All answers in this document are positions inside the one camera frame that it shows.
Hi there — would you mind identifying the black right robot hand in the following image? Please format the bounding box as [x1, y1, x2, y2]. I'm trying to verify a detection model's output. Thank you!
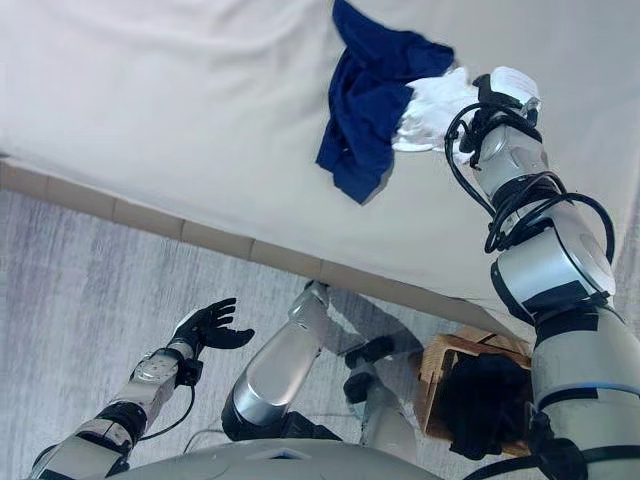
[472, 66, 544, 121]

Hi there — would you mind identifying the dark blue garment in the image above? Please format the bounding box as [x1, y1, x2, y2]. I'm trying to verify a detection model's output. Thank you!
[314, 0, 457, 206]

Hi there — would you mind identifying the silver left robot leg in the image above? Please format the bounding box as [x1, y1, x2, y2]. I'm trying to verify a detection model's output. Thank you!
[221, 279, 362, 442]

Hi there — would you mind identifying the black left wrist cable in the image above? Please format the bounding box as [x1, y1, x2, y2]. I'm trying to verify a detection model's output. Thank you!
[139, 359, 204, 442]

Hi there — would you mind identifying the wooden laundry basket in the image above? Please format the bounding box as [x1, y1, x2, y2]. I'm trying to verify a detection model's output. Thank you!
[417, 324, 534, 459]

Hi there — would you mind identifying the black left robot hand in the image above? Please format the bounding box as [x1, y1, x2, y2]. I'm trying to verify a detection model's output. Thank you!
[167, 297, 256, 359]

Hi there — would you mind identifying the grey robot torso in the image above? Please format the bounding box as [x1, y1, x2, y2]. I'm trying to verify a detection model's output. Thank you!
[107, 434, 451, 480]

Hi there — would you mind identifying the white garment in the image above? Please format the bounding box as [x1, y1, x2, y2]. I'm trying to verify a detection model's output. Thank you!
[393, 67, 487, 167]

